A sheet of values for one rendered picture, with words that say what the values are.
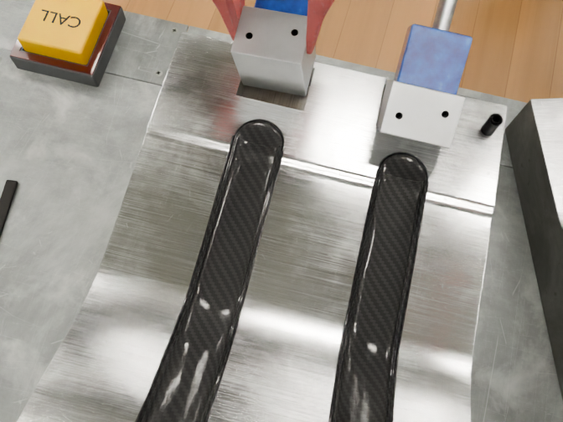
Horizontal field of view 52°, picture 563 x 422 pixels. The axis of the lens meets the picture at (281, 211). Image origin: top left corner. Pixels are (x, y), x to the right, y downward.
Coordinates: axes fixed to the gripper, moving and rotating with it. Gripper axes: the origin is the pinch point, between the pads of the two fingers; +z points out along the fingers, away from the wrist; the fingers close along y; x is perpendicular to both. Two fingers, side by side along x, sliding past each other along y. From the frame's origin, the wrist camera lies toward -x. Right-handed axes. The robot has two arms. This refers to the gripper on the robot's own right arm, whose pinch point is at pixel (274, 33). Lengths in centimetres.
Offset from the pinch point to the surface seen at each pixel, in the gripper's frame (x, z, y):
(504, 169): 6.8, 14.5, 20.2
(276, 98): 2.1, 7.4, -0.2
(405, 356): -15.1, 12.6, 13.2
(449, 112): -1.5, 2.9, 12.8
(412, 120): -2.3, 3.5, 10.5
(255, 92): 2.1, 7.2, -2.0
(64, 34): 5.0, 7.1, -20.3
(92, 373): -22.2, 10.6, -5.2
